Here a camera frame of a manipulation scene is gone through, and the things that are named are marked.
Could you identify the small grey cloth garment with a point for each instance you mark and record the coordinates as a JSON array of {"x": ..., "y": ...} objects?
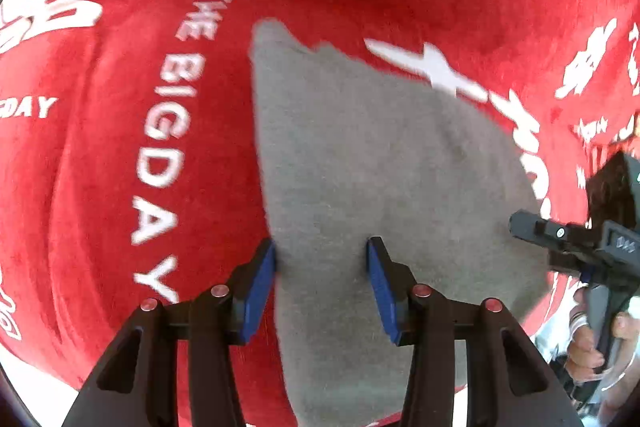
[{"x": 360, "y": 147}]

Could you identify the person's right hand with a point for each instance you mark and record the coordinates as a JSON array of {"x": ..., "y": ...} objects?
[{"x": 582, "y": 357}]

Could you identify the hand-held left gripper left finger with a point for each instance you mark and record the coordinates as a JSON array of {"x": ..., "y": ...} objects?
[{"x": 260, "y": 294}]

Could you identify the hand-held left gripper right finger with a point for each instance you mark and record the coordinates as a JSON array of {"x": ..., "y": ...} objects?
[{"x": 382, "y": 294}]

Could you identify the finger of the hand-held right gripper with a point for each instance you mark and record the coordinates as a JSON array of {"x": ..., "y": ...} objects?
[{"x": 542, "y": 229}]

